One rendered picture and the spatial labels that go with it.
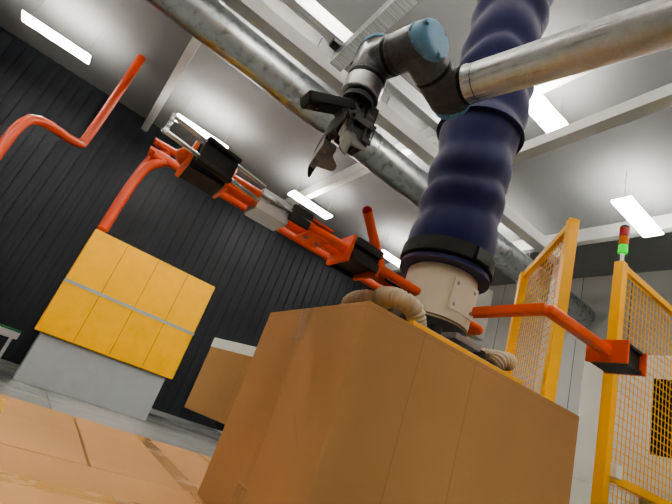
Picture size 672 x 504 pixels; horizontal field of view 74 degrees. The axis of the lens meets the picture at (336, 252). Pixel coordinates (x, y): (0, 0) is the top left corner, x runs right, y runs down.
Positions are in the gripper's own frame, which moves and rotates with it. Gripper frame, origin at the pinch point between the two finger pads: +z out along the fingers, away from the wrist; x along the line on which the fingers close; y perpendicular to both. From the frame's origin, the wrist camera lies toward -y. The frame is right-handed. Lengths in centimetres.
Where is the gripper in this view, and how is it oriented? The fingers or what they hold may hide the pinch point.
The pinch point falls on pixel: (321, 165)
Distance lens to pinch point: 94.1
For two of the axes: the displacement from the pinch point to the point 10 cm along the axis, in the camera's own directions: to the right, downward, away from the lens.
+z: -3.2, 8.7, -3.7
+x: -5.3, 1.6, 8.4
